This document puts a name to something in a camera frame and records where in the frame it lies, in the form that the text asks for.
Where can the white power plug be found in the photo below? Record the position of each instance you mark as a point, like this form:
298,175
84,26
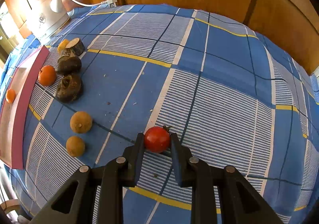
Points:
110,3

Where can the large orange tangerine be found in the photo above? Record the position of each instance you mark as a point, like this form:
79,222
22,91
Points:
47,75

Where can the small orange tangerine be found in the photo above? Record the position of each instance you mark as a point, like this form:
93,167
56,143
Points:
10,95

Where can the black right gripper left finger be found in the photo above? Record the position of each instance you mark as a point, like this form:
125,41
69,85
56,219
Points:
123,171

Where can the tan round fruit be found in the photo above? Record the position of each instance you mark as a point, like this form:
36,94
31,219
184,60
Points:
81,122
75,146

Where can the white ceramic electric kettle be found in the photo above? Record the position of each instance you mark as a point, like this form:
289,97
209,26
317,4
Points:
46,17

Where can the pink shallow box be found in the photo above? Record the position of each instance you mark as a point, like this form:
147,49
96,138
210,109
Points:
13,115

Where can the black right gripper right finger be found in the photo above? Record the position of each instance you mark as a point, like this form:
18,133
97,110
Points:
190,171

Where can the yellow starfruit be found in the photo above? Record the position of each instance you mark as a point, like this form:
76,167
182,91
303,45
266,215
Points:
62,45

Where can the red tomato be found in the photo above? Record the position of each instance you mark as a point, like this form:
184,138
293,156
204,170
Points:
157,139

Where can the blue plaid tablecloth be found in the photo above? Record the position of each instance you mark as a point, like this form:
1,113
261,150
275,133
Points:
232,96

